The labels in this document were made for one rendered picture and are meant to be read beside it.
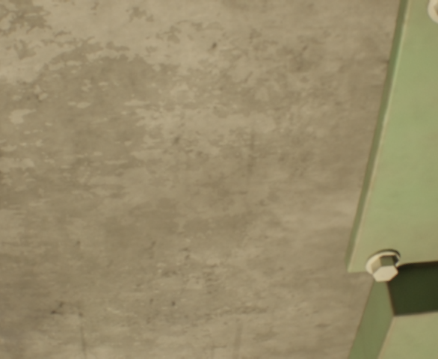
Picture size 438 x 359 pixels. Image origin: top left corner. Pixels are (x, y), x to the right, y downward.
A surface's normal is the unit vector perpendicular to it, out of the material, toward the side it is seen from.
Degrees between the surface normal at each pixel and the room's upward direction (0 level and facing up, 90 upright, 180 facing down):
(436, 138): 0
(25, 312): 0
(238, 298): 0
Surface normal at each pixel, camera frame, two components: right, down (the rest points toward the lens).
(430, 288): 0.06, -0.69
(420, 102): 0.10, 0.73
